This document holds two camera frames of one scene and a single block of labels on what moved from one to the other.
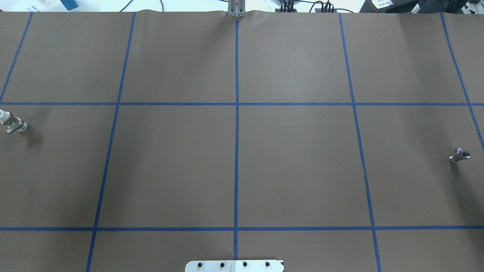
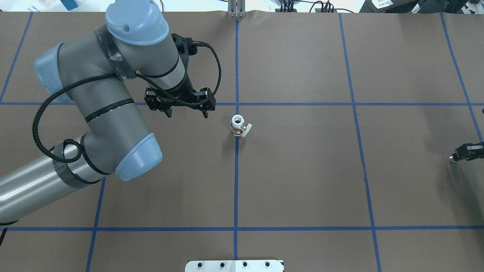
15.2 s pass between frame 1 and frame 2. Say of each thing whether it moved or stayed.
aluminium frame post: stayed
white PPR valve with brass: moved
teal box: stayed
